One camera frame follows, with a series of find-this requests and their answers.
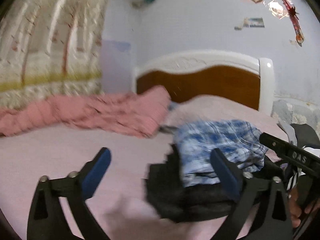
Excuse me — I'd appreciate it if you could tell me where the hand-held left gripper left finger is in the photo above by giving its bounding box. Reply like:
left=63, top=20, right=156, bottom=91
left=27, top=147, right=112, bottom=240

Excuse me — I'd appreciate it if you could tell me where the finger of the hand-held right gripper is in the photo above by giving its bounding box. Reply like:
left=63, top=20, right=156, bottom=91
left=259, top=132, right=288, bottom=156

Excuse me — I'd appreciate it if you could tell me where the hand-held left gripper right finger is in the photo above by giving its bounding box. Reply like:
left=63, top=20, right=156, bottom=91
left=210, top=148, right=293, bottom=240

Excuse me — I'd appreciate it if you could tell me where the blue plaid shirt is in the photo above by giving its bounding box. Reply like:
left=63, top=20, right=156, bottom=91
left=174, top=119, right=269, bottom=188

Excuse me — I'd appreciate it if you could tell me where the pile of black clothes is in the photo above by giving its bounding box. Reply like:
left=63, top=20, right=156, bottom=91
left=142, top=144, right=285, bottom=223

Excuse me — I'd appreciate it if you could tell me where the person's right hand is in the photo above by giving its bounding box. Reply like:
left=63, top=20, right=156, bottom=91
left=287, top=186, right=320, bottom=228

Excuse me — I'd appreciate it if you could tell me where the grey cloth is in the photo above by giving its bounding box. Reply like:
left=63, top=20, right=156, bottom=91
left=278, top=120, right=298, bottom=147

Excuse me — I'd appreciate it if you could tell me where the black white striped garment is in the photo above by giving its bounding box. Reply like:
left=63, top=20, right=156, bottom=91
left=284, top=123, right=320, bottom=190

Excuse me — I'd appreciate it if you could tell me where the grey fuzzy blanket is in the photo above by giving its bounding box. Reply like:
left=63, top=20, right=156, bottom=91
left=271, top=99, right=320, bottom=130

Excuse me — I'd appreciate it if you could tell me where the bed with pink sheet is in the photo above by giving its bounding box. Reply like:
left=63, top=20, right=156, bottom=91
left=0, top=94, right=288, bottom=240

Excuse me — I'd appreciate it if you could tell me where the pink checked quilt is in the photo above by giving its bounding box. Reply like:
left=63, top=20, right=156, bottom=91
left=0, top=85, right=172, bottom=138

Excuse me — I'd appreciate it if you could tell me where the white brown bed headboard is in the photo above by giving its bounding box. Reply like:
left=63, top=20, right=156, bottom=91
left=132, top=50, right=275, bottom=117

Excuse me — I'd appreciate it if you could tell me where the tree print curtain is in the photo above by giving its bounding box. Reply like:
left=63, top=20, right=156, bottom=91
left=0, top=0, right=113, bottom=108

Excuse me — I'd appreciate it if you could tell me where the lilac wall sheet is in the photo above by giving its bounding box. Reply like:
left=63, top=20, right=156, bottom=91
left=101, top=39, right=132, bottom=95

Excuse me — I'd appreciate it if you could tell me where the small wall photo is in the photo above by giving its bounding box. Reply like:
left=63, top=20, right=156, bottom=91
left=234, top=17, right=265, bottom=30

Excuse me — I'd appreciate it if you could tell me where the red wall hanging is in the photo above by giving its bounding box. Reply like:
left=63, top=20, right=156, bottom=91
left=279, top=0, right=304, bottom=47

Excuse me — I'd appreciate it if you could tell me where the shiny foil wall decoration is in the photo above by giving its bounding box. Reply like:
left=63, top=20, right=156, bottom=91
left=267, top=0, right=288, bottom=19

